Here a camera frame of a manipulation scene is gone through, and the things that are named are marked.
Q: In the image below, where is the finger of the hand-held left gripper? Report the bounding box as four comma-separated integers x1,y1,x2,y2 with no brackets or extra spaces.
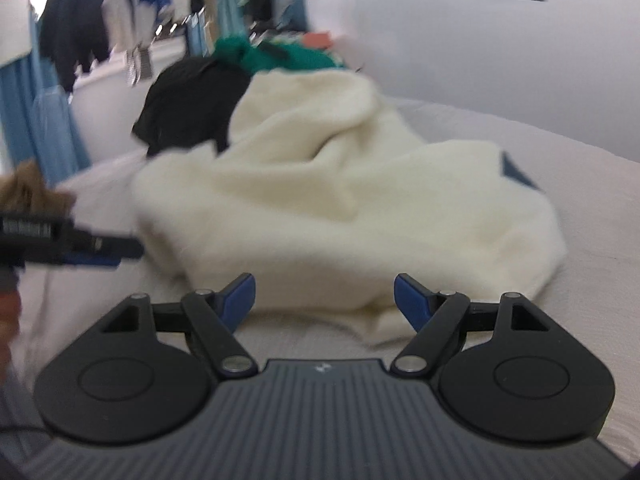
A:
62,229,146,269

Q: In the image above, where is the black hanging jacket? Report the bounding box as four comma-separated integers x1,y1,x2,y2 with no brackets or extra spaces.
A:
39,0,112,92

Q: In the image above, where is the person's left forearm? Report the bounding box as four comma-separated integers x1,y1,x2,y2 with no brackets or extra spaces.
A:
0,287,23,378

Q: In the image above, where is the black garment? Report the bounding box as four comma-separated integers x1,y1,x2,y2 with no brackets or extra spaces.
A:
131,57,252,157

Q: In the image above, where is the cream sweater with blue stripes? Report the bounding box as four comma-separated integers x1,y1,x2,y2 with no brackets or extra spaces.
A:
131,67,569,350

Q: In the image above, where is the green garment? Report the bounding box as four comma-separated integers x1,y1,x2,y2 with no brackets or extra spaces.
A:
214,35,347,75

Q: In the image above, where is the blue hanging cloth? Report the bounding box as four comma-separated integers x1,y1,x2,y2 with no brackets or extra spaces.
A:
0,20,93,183

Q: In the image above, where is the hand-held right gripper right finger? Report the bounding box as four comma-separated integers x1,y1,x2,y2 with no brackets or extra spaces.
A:
391,273,551,377

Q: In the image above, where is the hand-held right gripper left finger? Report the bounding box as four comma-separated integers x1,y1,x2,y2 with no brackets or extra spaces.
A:
100,273,259,378

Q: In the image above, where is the brown furry cloth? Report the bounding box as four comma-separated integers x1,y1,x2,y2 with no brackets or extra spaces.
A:
0,159,77,217

